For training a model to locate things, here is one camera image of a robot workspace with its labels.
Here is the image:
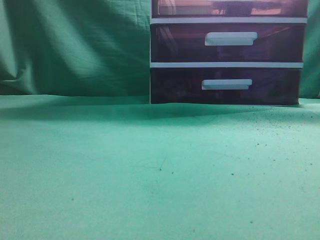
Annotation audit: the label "translucent top drawer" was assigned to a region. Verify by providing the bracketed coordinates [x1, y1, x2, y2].
[151, 0, 308, 18]

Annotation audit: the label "dark middle drawer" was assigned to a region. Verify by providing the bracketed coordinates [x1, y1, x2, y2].
[150, 23, 305, 63]

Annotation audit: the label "dark drawer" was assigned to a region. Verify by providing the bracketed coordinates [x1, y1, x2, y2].
[150, 67, 301, 105]
[150, 23, 305, 63]

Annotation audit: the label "dark bottom drawer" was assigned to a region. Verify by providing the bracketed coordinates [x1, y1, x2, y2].
[150, 67, 301, 105]

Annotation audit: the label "green cloth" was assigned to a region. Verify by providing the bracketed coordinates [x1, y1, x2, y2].
[0, 0, 320, 240]

